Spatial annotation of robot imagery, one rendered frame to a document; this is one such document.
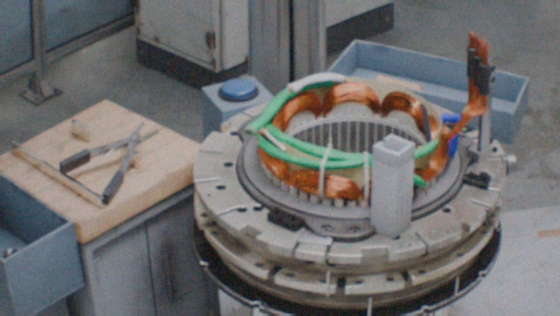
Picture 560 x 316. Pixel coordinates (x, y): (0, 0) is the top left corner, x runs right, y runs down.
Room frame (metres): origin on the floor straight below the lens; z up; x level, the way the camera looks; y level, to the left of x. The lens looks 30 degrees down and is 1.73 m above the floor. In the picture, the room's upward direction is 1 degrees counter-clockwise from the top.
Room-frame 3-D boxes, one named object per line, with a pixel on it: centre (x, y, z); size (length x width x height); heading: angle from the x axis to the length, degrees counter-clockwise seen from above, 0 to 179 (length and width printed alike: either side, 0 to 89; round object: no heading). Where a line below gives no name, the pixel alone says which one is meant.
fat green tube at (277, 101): (1.10, -0.01, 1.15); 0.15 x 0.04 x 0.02; 141
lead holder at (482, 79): (1.06, -0.20, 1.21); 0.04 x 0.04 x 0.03; 51
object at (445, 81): (1.33, -0.19, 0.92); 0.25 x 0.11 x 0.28; 66
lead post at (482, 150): (1.08, -0.21, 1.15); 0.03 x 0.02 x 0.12; 133
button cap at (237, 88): (1.34, 0.05, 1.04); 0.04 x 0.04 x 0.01
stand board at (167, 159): (1.14, 0.20, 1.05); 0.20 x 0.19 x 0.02; 137
